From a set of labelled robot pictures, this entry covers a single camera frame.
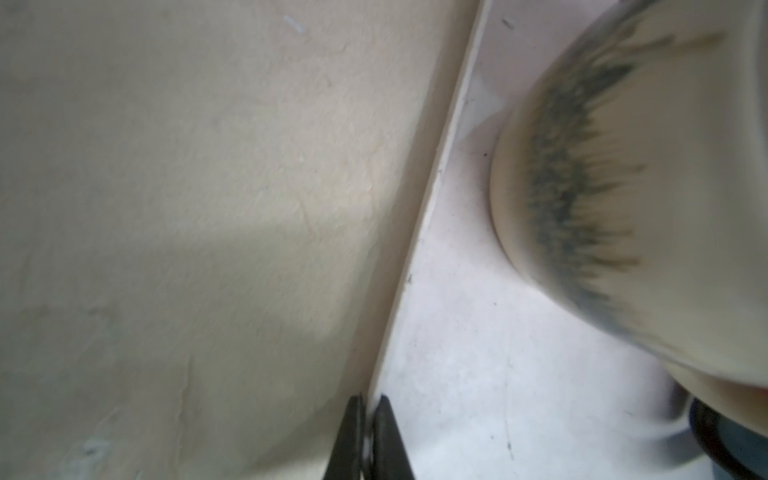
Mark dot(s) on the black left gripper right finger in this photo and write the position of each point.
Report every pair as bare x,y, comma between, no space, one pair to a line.
388,459

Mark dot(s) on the beige speckled mug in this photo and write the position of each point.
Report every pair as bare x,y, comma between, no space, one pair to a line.
630,187

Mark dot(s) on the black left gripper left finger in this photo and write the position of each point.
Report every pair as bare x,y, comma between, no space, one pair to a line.
346,459

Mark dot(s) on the white plastic tray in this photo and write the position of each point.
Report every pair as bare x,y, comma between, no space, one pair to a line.
487,377

